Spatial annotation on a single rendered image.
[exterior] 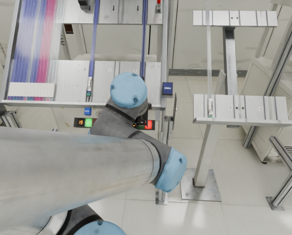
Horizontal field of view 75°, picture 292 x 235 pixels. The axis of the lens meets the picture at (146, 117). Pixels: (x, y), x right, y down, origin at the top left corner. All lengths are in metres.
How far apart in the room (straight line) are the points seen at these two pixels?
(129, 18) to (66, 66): 0.35
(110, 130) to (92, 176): 0.21
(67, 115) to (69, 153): 1.15
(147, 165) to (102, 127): 0.16
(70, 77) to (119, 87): 0.53
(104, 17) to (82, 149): 0.84
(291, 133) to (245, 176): 0.42
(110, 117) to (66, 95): 0.50
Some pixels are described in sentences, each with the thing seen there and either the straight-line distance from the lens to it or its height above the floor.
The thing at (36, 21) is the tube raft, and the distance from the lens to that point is 1.08.
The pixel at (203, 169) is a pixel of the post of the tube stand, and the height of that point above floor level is 0.19.
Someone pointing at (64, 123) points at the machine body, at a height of 0.36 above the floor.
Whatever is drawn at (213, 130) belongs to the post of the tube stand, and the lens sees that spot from 1.05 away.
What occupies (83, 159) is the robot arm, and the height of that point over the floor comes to 1.01.
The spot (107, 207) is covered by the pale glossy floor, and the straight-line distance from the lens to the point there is 1.32.
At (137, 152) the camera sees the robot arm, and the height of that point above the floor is 0.96.
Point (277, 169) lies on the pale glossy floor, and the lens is 1.75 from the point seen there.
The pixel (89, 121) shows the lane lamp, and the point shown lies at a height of 0.66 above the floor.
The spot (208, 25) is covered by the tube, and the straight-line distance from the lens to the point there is 0.89.
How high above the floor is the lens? 1.14
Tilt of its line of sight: 36 degrees down
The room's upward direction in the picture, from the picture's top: straight up
